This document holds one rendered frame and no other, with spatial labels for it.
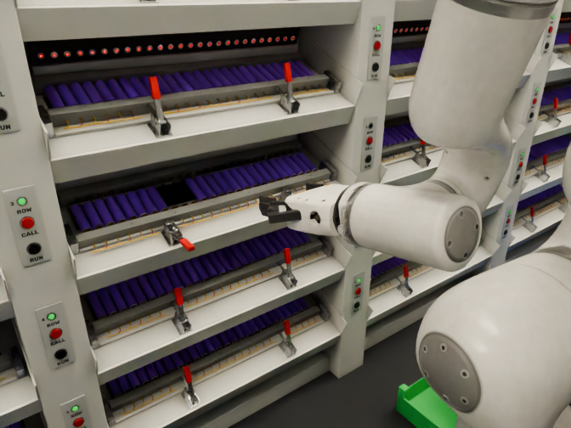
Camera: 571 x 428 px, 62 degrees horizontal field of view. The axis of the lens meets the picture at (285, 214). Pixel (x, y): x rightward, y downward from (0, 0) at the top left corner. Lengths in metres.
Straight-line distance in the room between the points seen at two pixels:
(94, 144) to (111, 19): 0.18
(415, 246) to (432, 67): 0.19
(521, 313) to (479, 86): 0.19
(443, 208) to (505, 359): 0.18
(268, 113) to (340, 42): 0.24
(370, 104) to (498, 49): 0.67
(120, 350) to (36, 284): 0.23
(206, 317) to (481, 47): 0.78
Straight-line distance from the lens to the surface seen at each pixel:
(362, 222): 0.58
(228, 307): 1.05
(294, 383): 1.37
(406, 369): 1.48
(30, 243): 0.81
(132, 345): 0.99
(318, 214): 0.64
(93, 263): 0.87
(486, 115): 0.46
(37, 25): 0.75
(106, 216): 0.92
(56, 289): 0.85
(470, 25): 0.43
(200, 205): 0.94
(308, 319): 1.31
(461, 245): 0.54
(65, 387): 0.96
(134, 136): 0.82
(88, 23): 0.77
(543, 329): 0.41
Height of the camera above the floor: 0.99
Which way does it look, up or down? 25 degrees down
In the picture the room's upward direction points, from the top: straight up
